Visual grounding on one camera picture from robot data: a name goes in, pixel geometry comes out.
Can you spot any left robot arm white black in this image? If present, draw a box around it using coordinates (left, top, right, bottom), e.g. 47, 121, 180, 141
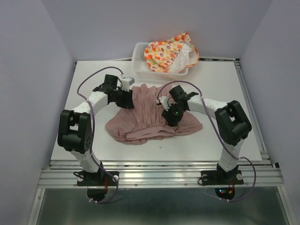
57, 75, 135, 186

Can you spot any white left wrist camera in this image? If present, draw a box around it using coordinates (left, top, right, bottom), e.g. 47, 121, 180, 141
120, 77, 135, 91

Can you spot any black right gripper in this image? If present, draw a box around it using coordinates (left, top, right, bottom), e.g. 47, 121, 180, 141
162, 102, 186, 127

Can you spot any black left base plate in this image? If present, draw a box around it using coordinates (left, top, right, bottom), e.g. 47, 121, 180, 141
77, 171, 120, 201

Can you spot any white plastic basket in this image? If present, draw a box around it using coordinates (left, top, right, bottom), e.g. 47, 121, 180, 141
131, 42, 188, 81

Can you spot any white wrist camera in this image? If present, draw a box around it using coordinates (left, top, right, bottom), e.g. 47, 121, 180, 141
155, 96, 173, 111
120, 77, 135, 91

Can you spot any orange floral skirt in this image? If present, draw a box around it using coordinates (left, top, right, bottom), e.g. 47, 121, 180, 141
143, 32, 200, 74

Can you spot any pink skirt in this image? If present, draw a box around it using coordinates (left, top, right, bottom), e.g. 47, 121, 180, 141
105, 84, 203, 145

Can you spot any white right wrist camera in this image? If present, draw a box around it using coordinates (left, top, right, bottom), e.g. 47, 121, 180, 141
155, 96, 173, 111

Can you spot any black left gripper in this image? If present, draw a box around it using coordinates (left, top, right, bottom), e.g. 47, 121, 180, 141
114, 87, 135, 109

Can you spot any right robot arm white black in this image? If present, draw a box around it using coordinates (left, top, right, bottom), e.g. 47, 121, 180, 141
156, 85, 252, 186

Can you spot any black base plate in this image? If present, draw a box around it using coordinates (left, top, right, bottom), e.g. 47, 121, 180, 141
77, 171, 120, 201
197, 170, 244, 201

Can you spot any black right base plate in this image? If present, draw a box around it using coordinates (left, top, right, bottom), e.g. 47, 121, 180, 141
197, 170, 244, 201

